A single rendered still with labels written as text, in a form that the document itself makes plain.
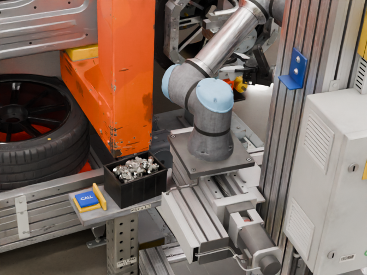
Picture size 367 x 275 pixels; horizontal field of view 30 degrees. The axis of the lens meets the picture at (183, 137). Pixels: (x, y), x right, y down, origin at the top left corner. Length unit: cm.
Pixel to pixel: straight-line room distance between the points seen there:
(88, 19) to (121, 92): 53
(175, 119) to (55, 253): 93
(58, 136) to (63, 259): 54
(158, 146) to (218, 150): 82
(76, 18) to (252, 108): 147
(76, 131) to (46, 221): 39
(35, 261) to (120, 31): 112
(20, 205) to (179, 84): 91
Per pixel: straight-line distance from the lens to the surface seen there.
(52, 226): 289
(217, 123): 212
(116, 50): 243
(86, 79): 288
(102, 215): 253
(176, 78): 219
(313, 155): 179
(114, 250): 273
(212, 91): 210
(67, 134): 286
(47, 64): 443
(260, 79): 273
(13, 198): 275
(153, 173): 253
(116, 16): 238
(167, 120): 345
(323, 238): 184
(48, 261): 302
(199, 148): 218
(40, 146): 279
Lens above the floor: 211
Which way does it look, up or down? 35 degrees down
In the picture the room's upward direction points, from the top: 3 degrees clockwise
